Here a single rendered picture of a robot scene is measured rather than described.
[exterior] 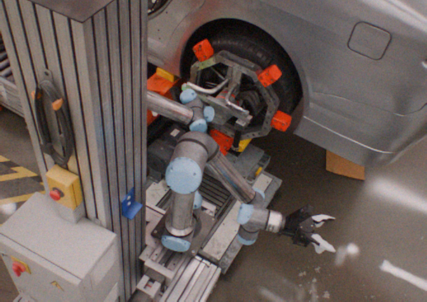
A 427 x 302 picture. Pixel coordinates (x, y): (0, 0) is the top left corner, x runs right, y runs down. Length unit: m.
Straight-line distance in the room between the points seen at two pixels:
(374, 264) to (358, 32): 1.63
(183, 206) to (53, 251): 0.45
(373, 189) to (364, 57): 1.57
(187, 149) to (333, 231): 1.93
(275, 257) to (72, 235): 1.71
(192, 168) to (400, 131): 1.29
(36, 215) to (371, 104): 1.60
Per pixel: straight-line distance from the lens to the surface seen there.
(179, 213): 1.66
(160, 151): 2.86
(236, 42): 2.46
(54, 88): 1.17
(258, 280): 2.90
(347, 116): 2.43
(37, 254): 1.56
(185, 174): 1.43
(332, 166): 3.57
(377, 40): 2.17
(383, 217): 3.46
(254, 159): 3.14
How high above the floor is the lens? 2.57
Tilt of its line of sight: 48 degrees down
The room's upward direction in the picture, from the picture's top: 10 degrees clockwise
